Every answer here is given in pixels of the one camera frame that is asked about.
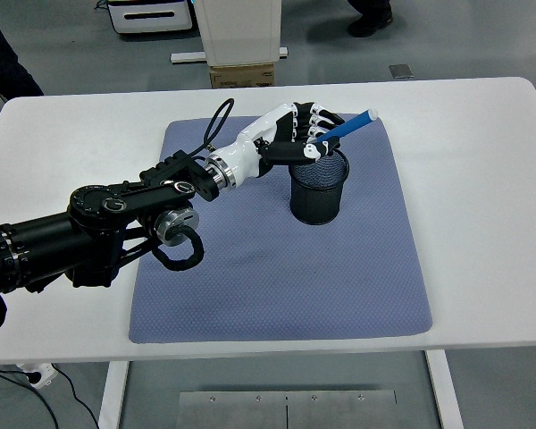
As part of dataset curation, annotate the white table leg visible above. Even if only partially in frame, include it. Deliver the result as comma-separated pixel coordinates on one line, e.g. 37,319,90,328
424,350,465,429
96,360,130,429

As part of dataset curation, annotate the cardboard box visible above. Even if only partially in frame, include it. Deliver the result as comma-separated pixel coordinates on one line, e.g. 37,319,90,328
209,63,277,89

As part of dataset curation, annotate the blue marker pen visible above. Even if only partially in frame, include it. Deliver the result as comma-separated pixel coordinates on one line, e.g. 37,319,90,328
319,108,379,143

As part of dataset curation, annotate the black floor cable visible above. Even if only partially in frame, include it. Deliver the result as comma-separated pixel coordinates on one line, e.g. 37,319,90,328
0,364,100,429

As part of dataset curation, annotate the grey metal plate with screws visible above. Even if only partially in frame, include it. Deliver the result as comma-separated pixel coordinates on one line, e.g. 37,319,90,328
178,390,398,429

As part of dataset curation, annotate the white power strip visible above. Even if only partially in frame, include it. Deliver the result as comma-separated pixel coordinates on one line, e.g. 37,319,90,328
16,361,58,389

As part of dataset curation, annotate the person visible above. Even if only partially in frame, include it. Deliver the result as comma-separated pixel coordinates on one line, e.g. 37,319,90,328
0,4,45,135
347,0,394,38

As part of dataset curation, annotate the white base bar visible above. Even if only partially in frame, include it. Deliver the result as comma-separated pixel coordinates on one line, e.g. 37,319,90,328
171,46,289,63

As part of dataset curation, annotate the black mesh pen holder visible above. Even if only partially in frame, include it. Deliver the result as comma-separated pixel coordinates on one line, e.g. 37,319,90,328
289,149,351,226

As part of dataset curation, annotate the white upright panel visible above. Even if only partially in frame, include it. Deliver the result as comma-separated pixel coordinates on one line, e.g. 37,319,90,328
195,0,283,67

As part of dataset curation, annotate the white appliance with black slot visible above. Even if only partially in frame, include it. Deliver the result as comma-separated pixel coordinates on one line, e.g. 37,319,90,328
106,0,197,36

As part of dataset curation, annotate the blue-grey textured mat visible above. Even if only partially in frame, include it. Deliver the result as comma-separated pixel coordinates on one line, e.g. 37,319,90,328
129,114,434,344

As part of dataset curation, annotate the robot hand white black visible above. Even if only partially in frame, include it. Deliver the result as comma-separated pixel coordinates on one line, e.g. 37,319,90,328
212,101,346,180

